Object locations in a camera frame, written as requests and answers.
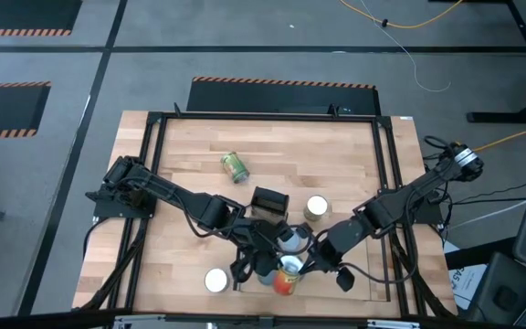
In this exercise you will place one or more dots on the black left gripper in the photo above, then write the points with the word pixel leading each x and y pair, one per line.
pixel 258 240

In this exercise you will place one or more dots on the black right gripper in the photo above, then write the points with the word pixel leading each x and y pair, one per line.
pixel 329 253

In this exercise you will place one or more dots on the mixed fruit can white label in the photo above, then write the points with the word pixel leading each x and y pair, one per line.
pixel 291 241

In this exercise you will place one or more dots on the mandarin orange can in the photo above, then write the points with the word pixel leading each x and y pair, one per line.
pixel 286 283

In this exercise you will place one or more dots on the pineapple rings can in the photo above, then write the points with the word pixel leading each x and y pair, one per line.
pixel 266 278

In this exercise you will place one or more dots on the tall green label can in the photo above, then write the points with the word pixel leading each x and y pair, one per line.
pixel 316 205

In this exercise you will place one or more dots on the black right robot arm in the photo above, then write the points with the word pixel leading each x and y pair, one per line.
pixel 400 201

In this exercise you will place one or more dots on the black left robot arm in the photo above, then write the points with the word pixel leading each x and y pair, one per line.
pixel 171 194

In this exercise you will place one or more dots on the black box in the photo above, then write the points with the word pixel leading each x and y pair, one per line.
pixel 270 201

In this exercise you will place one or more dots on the silver top tin can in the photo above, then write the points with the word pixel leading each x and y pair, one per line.
pixel 216 280

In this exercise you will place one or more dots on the green label tin can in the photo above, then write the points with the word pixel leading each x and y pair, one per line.
pixel 235 168

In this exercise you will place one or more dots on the black mat with hazard stripe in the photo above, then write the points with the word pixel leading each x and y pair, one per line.
pixel 3 109
pixel 16 13
pixel 281 98

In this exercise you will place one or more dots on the white paper sheet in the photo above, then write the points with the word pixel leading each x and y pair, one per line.
pixel 466 283

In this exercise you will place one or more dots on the black rig crossbeam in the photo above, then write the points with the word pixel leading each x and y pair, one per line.
pixel 39 320

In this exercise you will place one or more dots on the black metal table frame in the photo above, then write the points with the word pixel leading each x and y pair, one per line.
pixel 267 116

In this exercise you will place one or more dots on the black desk leg frame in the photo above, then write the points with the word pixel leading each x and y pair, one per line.
pixel 496 117

